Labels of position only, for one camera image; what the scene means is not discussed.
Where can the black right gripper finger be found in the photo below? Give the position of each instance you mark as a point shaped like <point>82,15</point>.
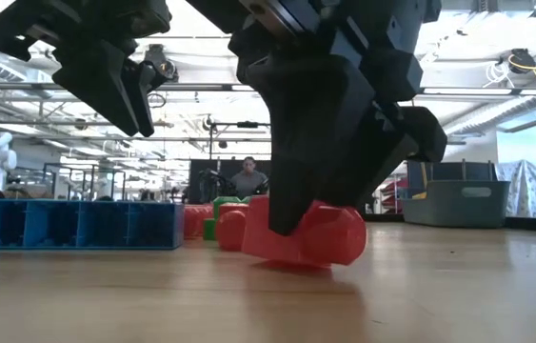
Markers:
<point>391,143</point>
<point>310,133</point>

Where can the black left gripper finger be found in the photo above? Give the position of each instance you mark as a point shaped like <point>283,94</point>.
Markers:
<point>141,95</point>
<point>101,86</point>

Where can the red one-stud block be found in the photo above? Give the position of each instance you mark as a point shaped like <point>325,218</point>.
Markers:
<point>334,238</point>

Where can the blue plastic block tray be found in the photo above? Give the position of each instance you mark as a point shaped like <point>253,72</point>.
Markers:
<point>53,228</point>

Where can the red stacked crates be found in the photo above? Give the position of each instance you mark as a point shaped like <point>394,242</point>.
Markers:
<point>391,195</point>

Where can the dark blue cart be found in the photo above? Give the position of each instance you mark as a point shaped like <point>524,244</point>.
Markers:
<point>462,171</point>

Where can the person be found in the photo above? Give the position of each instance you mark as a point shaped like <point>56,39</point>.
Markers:
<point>248,183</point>

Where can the grey plastic bin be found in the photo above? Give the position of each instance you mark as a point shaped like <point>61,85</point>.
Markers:
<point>458,209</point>

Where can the green two-stud block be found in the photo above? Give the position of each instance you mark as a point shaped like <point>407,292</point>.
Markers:
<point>224,201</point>

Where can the red two-stud block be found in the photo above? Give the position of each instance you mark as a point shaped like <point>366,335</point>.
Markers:
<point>230,231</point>

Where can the red four-stud block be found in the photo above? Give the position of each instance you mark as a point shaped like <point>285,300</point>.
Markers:
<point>196,221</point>

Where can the patterned white cloth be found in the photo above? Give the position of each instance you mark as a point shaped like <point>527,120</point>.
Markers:
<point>527,190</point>

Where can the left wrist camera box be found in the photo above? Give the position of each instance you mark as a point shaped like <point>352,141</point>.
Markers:
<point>148,16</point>

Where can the black metal gantry frame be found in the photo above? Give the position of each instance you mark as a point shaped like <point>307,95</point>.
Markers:
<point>247,125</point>

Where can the black metal frame rack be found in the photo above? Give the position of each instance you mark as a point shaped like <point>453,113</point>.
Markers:
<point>92,183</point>

